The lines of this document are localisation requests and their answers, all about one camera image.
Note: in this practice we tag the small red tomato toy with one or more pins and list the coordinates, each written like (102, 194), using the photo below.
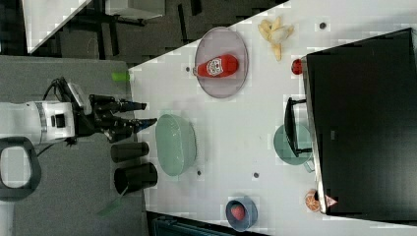
(296, 67)

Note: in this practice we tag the grey floor mat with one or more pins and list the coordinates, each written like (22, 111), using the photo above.
(77, 181)

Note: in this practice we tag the blue bowl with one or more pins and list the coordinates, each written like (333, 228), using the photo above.
(251, 214)

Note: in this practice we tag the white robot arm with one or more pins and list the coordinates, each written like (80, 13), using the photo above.
(70, 116)

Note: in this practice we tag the orange slice toy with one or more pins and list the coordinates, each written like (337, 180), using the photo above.
(311, 201)

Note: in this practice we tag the black toaster oven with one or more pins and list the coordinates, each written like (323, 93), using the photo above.
(362, 110)

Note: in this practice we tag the white side table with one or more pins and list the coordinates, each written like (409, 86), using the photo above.
(44, 17)

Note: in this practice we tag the red strawberry toy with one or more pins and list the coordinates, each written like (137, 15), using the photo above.
(238, 212)

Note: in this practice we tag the grey round plate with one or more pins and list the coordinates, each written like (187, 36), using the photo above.
(216, 42)

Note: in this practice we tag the small black cylinder cup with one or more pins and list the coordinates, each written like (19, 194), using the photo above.
(128, 151)

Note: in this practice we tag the green plastic strainer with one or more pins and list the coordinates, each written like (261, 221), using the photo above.
(176, 144)

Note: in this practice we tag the green stick in cup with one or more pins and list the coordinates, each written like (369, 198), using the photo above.
(113, 205)

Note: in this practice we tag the green mug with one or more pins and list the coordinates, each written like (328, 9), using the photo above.
(286, 154)

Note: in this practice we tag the red ketchup bottle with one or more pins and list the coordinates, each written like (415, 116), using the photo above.
(218, 67)

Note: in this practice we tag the green marker pen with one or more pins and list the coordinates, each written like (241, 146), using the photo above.
(120, 77)

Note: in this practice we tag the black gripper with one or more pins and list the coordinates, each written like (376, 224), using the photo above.
(97, 114)

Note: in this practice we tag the blue black table frame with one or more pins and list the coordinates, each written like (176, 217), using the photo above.
(167, 225)

